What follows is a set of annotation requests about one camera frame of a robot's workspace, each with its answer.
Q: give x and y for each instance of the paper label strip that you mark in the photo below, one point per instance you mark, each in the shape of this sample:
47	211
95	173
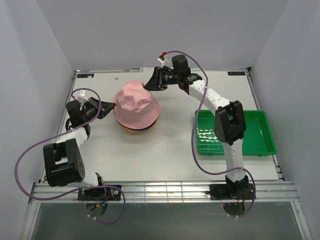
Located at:
147	69

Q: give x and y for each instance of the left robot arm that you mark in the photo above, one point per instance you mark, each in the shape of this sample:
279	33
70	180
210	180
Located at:
62	159

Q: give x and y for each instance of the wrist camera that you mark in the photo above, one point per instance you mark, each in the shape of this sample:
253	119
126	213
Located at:
163	60
81	96

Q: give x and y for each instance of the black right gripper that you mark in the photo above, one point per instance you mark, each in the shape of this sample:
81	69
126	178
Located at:
155	83

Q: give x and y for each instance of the yellow bucket hat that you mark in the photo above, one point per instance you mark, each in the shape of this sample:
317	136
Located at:
136	131

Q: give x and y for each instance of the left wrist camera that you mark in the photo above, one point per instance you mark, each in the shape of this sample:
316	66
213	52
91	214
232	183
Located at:
81	96

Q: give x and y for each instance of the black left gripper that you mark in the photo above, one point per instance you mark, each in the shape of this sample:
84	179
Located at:
105	108

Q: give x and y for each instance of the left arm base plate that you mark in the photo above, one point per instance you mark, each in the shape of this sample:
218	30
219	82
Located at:
100	194

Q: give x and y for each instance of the blue beanie hat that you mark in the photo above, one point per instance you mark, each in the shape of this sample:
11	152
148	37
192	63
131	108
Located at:
137	123

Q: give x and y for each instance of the aluminium front rail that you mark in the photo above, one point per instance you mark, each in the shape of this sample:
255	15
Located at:
194	192

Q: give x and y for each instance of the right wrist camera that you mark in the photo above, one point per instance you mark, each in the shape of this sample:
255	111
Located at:
163	60

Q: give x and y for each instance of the green plastic tray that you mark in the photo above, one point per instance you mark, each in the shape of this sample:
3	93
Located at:
258	138

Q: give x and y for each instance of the pink hat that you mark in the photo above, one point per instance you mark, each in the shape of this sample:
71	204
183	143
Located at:
133	100

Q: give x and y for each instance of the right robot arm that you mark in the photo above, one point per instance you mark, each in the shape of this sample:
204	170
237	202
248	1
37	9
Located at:
229	119

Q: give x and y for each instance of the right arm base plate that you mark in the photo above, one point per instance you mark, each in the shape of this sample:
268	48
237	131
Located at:
226	192

